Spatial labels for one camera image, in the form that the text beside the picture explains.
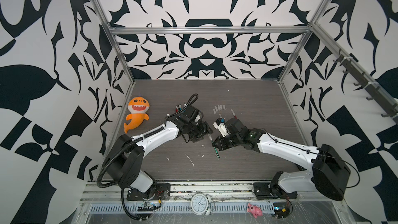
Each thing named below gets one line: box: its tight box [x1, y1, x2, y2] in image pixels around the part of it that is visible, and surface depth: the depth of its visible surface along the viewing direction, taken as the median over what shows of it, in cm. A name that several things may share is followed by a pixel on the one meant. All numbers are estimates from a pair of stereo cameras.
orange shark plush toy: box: [123, 96, 150, 134], surface depth 98 cm
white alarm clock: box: [190, 192, 211, 216], surface depth 69 cm
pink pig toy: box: [246, 202, 263, 219], surface depth 70 cm
